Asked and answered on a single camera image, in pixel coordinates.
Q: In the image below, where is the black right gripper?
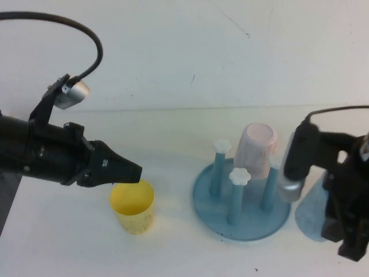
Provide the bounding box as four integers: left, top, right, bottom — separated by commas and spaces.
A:
321, 135, 369, 262

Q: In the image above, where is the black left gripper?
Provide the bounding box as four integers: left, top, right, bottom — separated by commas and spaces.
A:
25, 122, 144, 189

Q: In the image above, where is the light blue plastic cup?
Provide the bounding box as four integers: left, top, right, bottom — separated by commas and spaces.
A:
293, 174, 332, 242

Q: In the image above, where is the yellow plastic cup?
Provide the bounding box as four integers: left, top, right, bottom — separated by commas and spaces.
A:
109, 179, 156, 236

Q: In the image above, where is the blue cup stand with pegs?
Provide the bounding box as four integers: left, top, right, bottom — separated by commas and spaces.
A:
192, 138, 291, 242

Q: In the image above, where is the pink plastic cup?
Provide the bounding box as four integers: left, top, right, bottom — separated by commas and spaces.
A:
234, 123, 279, 180

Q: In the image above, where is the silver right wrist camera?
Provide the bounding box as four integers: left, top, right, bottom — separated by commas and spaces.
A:
277, 121, 321, 203

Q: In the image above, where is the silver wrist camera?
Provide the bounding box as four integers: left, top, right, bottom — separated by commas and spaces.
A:
54, 75, 91, 110
277, 121, 321, 203

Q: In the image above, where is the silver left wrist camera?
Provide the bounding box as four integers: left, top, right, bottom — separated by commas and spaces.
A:
54, 75, 91, 110

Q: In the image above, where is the black left camera bracket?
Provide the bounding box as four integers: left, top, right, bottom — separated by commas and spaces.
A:
28, 74, 71, 130

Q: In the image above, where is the black camera bracket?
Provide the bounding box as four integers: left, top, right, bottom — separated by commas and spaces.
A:
315, 131, 358, 168
28, 74, 71, 130

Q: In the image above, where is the black right camera bracket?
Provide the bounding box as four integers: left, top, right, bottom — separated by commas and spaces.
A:
315, 131, 358, 168

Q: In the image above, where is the black left camera cable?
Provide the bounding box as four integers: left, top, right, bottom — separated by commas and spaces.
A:
0, 11, 104, 83

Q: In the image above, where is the black camera cable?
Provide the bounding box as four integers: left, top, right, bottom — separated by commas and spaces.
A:
0, 11, 104, 83
305, 106, 369, 123

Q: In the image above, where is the black right camera cable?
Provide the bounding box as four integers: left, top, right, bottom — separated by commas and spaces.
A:
305, 106, 369, 123

